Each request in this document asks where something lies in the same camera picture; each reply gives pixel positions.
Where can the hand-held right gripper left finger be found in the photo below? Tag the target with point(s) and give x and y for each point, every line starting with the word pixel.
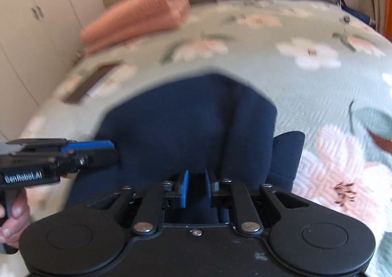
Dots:
pixel 183 191

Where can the dark bag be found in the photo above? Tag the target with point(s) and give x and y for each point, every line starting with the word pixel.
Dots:
pixel 352 11

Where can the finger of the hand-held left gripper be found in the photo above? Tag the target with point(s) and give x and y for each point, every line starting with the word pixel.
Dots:
pixel 88 145
pixel 98 159

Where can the cream wardrobe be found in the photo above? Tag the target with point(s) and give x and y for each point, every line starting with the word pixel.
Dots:
pixel 39 35

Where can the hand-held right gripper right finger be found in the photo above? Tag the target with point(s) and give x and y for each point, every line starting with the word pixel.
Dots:
pixel 209 188

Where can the folded pink blanket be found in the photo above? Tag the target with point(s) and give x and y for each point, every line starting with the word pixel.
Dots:
pixel 137 17

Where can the person's left hand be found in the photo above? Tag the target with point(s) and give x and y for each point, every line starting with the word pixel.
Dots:
pixel 17 215

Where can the tablet computer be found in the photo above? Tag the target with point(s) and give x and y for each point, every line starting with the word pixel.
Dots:
pixel 92 82

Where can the floral green bed cover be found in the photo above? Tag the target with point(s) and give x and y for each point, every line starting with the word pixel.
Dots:
pixel 306 81

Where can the navy striped-sleeve zip hoodie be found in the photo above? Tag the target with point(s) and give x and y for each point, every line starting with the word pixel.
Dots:
pixel 183 124

